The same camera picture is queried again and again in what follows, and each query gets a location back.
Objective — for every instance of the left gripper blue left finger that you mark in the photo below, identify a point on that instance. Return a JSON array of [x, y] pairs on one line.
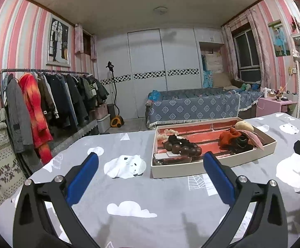
[[79, 177]]

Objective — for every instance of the orange red coat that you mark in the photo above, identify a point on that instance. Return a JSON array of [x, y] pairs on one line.
[[40, 132]]

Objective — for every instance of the orange fabric scrunchie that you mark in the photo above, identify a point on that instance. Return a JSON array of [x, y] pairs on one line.
[[227, 137]]

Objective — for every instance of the window with dark frame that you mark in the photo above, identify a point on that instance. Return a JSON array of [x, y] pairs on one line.
[[247, 55]]

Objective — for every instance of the ceiling lamp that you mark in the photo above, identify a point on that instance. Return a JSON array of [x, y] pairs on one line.
[[160, 10]]

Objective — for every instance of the clothes rack with garments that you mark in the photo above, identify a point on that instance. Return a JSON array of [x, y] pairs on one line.
[[69, 101]]

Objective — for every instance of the garment steamer yellow base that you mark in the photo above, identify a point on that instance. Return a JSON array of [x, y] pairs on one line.
[[117, 121]]

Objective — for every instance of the black claw hair clip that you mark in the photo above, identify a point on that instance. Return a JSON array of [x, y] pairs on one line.
[[239, 145]]

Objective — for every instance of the pink curtain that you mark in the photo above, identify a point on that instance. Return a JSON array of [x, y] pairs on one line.
[[263, 46]]

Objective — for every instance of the pink side desk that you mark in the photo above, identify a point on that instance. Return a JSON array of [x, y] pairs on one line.
[[266, 106]]

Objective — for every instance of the wall poster blue dress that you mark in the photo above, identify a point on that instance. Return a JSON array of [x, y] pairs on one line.
[[280, 44]]

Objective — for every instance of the pink knitted doll hair clip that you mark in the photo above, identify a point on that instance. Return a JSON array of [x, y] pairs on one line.
[[247, 129]]

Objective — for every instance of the framed wedding photo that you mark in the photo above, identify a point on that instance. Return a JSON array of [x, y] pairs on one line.
[[59, 43]]

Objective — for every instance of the bed with blue patterned cover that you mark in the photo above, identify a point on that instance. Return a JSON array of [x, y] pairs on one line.
[[192, 105]]

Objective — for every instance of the jewelry tray red lining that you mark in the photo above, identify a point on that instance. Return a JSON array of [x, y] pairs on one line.
[[206, 135]]

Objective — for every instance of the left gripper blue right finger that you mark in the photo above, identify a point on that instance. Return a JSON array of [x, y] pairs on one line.
[[222, 177]]

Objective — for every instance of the grey storage box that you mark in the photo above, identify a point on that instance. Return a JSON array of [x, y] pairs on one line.
[[104, 124]]

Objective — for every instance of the white wardrobe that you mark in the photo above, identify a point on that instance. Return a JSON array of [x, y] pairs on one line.
[[159, 59]]

